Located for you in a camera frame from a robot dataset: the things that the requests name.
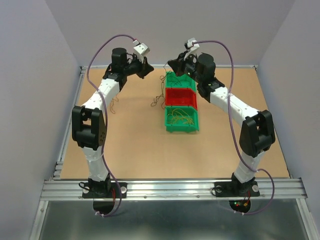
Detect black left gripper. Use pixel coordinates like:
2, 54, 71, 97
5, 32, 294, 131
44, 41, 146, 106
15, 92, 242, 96
123, 53, 154, 79

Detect far green plastic bin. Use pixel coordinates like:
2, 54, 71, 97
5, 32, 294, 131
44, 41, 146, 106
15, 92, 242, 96
165, 71, 196, 92

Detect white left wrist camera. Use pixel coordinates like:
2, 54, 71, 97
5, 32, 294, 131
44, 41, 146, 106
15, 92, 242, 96
133, 42, 150, 63

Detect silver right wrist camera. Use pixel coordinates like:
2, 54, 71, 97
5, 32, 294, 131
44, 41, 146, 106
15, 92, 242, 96
183, 37, 200, 60

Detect dark wire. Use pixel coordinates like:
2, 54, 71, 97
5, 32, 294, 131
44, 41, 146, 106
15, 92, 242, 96
166, 74, 192, 88

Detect red plastic bin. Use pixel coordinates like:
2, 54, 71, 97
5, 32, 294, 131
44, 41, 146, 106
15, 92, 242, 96
165, 87, 198, 110

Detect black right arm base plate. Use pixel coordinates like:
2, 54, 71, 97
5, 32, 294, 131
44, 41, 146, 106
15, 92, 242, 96
213, 181, 260, 198

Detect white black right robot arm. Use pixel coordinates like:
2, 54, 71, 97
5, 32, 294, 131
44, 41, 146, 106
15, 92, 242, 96
167, 52, 276, 197

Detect green plastic bin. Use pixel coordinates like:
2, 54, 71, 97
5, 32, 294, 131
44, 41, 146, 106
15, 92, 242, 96
165, 71, 196, 92
164, 106, 199, 133

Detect brown wire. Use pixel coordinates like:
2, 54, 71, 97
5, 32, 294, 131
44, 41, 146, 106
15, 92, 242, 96
109, 93, 120, 115

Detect near green plastic bin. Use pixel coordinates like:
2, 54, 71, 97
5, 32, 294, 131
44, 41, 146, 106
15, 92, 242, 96
164, 106, 199, 133

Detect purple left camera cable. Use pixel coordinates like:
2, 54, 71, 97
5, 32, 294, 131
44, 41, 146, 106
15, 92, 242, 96
86, 34, 138, 218

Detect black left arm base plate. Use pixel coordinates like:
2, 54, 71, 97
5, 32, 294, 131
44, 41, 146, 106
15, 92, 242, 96
78, 181, 128, 199

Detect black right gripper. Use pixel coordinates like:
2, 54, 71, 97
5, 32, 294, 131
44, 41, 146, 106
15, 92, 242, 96
166, 50, 203, 84

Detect yellow wires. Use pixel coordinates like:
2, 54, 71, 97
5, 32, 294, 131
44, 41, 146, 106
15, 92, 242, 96
166, 107, 195, 126

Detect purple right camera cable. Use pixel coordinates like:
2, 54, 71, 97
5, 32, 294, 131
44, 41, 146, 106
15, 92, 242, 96
197, 39, 276, 216

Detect purple camera cable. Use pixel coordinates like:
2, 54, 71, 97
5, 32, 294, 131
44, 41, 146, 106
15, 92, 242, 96
86, 34, 138, 218
197, 39, 276, 216

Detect wire bundle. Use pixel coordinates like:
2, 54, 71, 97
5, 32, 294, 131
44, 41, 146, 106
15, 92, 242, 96
149, 63, 172, 107

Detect aluminium mounting rail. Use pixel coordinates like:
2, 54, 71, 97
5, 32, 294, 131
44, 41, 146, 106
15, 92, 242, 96
40, 178, 308, 202

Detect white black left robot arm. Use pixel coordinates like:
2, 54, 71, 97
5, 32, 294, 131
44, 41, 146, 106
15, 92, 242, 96
71, 43, 154, 199

